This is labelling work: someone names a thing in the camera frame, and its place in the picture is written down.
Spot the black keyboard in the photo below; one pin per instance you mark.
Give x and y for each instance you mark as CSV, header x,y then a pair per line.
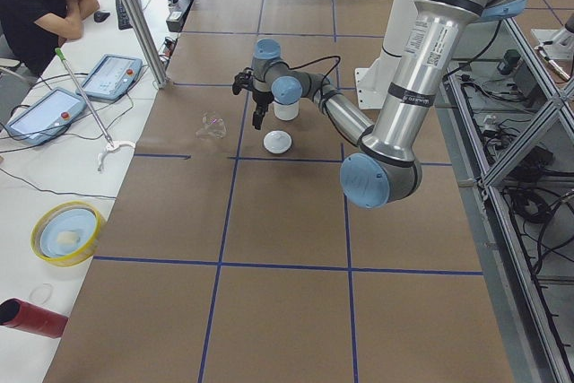
x,y
123,20

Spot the white enamel mug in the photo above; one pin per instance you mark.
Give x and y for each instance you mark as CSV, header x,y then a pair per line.
x,y
286,112

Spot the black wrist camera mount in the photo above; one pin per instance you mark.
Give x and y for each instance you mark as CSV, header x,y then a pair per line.
x,y
243,81

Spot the aluminium frame post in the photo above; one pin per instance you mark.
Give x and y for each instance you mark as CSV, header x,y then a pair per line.
x,y
144,37

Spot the red cylinder tube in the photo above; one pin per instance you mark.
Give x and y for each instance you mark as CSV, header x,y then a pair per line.
x,y
24,316

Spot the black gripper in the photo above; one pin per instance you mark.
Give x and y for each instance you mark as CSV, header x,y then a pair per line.
x,y
261,98

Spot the clear glass funnel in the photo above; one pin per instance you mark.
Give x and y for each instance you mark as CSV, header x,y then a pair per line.
x,y
213,126

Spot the near teach pendant tablet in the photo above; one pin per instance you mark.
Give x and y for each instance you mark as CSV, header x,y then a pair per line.
x,y
46,118

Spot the light blue plate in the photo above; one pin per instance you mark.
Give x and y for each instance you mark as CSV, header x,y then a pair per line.
x,y
67,232

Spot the black power adapter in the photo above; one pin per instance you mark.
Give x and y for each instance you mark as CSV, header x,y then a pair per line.
x,y
509,62

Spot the teach pendant tablet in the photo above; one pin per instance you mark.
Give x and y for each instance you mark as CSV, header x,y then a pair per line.
x,y
46,118
112,77

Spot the man in black shirt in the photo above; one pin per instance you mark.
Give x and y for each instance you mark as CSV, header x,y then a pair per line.
x,y
34,29

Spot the far teach pendant tablet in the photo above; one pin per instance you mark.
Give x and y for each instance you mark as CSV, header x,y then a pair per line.
x,y
112,77

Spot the yellow rimmed bowl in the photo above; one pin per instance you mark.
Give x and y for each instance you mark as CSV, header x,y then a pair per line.
x,y
78,256

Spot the aluminium frame rail structure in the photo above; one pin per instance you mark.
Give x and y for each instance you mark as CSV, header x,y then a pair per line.
x,y
511,140

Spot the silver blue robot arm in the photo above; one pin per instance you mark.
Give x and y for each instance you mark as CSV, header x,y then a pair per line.
x,y
385,169

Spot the reacher grabber stick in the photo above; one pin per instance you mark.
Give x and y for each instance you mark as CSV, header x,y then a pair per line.
x,y
111,145

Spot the black computer mouse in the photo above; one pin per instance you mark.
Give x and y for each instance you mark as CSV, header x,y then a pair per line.
x,y
101,16

